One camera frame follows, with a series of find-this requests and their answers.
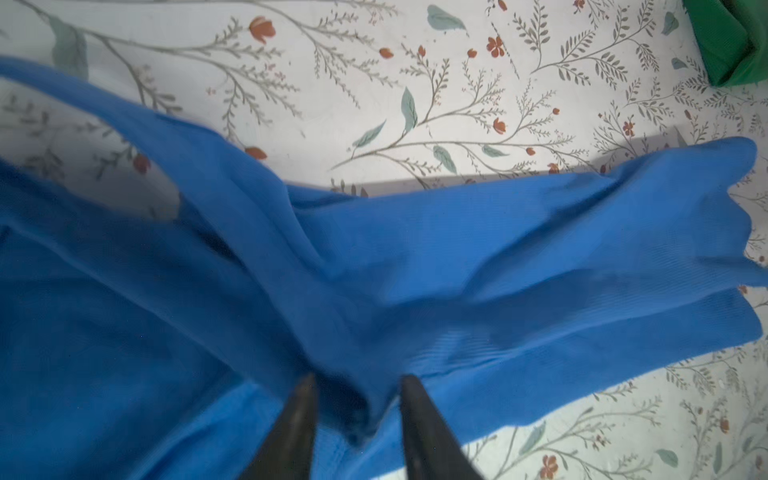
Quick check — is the blue tank top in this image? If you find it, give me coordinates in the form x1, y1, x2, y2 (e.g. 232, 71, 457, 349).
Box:
1, 57, 767, 479

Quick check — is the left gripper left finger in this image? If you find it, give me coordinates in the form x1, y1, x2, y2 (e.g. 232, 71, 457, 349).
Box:
238, 374, 318, 480

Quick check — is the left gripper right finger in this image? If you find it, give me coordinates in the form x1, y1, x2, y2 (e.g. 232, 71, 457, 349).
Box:
400, 375, 482, 480

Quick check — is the green tank top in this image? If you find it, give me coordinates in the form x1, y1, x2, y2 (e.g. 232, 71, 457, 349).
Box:
684, 0, 767, 87

